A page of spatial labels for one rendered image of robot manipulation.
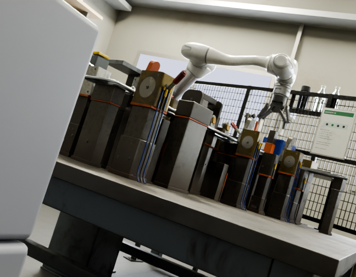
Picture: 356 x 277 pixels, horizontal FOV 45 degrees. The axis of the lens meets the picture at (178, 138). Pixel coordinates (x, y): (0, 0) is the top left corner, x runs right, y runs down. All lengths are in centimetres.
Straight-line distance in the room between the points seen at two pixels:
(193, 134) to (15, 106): 122
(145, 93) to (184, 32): 412
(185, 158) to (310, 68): 342
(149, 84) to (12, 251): 102
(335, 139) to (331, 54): 217
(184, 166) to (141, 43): 426
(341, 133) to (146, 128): 168
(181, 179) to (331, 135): 146
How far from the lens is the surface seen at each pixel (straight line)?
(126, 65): 197
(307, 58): 493
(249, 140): 194
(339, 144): 283
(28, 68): 44
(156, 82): 142
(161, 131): 171
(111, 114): 153
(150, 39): 572
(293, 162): 221
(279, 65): 225
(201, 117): 162
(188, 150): 160
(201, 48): 260
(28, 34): 43
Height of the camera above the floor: 76
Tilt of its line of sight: 5 degrees up
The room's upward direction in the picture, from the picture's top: 18 degrees clockwise
